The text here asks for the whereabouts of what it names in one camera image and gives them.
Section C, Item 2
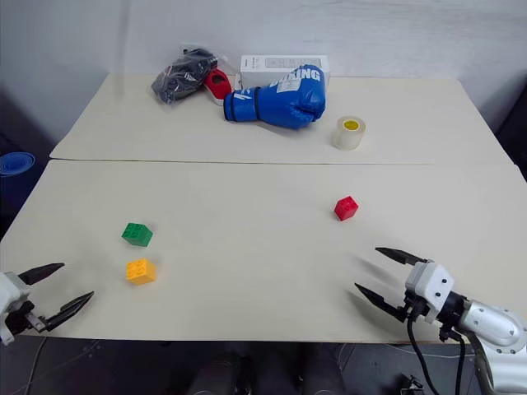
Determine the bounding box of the green toy brick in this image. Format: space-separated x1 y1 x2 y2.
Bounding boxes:
121 221 154 248

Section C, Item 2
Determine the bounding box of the black item in plastic bag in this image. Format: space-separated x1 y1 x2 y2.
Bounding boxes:
151 47 220 106

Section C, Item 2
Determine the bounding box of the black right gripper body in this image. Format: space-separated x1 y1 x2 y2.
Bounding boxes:
396 290 430 321

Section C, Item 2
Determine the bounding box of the yellow toy brick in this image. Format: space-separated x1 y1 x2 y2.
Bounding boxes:
125 258 158 286

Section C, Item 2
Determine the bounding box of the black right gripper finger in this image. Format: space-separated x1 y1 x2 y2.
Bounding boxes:
375 247 435 266
354 282 408 323

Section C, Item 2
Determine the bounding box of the red and white shoe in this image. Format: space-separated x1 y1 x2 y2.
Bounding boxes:
203 68 232 106

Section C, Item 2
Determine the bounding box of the small black device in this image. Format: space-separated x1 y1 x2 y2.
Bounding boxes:
396 373 425 395

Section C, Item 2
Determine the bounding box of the clear tape roll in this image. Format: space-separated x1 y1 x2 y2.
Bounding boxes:
331 115 369 151

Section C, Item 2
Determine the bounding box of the blue boxing glove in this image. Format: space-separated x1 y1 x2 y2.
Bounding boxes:
223 64 327 131

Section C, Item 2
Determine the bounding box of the white cardboard box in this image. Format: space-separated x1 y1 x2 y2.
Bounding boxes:
240 54 330 90

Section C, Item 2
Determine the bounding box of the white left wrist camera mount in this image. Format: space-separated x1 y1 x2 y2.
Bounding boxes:
0 271 33 346

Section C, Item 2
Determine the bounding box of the blue round object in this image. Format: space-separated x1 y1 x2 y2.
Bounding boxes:
0 151 36 178

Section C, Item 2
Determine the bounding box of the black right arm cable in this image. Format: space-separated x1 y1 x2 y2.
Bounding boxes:
406 315 441 395

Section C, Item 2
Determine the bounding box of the dark rounded shape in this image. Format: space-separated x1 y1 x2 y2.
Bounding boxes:
187 343 252 395

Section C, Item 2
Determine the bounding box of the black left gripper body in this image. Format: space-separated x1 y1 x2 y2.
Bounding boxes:
4 301 45 336

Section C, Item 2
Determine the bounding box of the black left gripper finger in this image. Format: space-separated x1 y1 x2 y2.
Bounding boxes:
17 263 66 286
38 291 96 333

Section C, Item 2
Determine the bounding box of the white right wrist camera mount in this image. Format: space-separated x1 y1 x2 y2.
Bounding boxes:
403 261 455 325

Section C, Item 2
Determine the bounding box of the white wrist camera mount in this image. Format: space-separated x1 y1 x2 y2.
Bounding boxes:
0 271 33 346
403 261 455 325

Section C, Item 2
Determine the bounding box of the red toy brick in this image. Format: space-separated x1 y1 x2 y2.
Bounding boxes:
333 195 360 223

